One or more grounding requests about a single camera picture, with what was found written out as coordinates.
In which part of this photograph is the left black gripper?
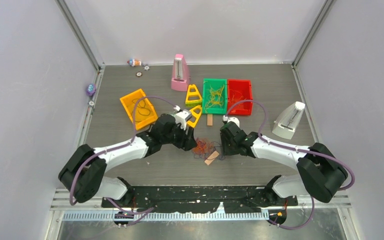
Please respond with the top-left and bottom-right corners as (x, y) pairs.
(161, 119), (197, 151)

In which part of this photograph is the orange plastic bin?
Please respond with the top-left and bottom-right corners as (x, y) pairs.
(119, 88), (158, 131)

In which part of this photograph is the red plastic bin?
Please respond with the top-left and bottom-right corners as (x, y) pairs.
(227, 79), (253, 116)

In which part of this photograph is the pink metronome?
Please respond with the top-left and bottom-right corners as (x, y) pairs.
(170, 54), (191, 92)

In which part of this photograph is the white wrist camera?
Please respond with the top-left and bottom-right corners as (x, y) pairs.
(173, 105), (192, 130)
(222, 115), (240, 128)

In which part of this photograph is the purple toy ball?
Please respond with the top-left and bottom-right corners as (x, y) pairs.
(86, 83), (97, 97)

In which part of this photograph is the yellow triangle block lower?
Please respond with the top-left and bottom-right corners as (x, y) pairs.
(186, 105), (202, 128)

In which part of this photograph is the white metronome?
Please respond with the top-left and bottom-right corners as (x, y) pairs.
(272, 101), (306, 140)

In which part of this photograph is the orange cable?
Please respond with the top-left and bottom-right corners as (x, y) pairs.
(191, 86), (250, 160)

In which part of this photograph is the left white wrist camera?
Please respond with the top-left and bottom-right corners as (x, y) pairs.
(173, 105), (192, 130)

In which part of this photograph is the green plastic bin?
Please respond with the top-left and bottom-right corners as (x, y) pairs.
(202, 78), (228, 115)

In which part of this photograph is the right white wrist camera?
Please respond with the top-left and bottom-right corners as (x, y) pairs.
(222, 115), (240, 128)

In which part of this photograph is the small wooden block upright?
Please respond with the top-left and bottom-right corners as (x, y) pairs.
(206, 114), (213, 126)

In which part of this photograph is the yellow triangle block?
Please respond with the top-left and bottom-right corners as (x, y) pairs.
(185, 84), (203, 107)
(186, 105), (202, 128)

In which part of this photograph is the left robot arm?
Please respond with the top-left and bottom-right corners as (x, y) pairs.
(58, 110), (197, 207)

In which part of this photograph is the small toy figurine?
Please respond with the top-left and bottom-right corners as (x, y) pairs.
(126, 58), (143, 67)

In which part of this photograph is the yellow triangle block upper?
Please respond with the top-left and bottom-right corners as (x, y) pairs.
(185, 84), (203, 107)

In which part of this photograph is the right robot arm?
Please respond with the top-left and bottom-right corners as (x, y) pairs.
(220, 121), (349, 205)

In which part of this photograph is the flat wooden block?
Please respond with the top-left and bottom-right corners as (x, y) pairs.
(204, 151), (220, 166)

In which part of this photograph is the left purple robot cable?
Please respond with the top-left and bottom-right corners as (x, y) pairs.
(69, 95), (180, 226)

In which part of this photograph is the yellow cable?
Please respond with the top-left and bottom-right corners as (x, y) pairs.
(205, 84), (227, 112)

